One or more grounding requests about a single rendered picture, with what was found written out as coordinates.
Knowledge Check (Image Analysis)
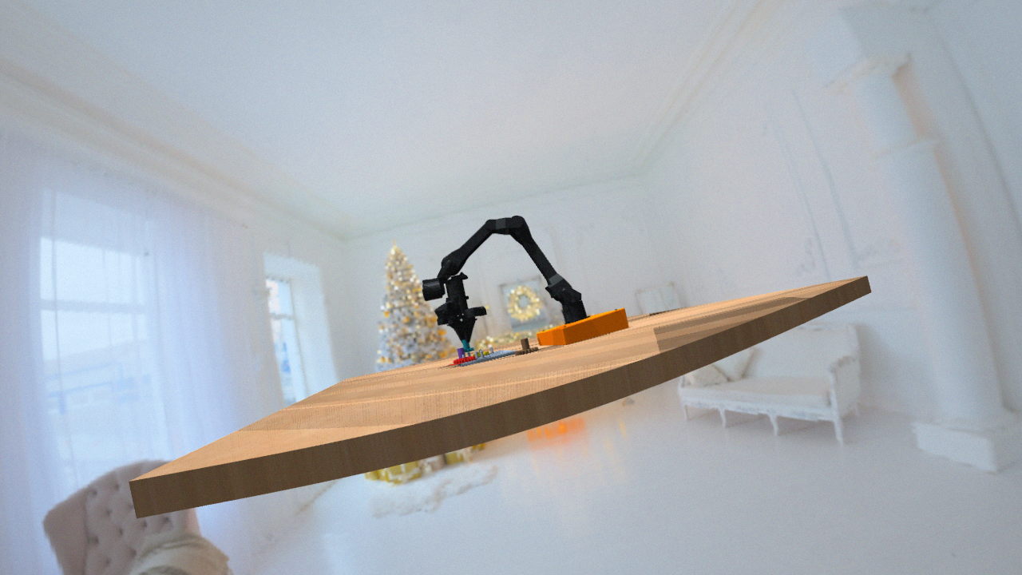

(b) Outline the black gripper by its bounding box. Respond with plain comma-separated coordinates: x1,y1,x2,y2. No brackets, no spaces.
437,293,487,343

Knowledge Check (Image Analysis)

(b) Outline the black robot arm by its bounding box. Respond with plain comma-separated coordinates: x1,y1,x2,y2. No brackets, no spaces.
422,215,590,325

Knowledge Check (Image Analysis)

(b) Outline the tan toothed gear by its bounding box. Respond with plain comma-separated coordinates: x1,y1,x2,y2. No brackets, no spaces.
515,338,539,355

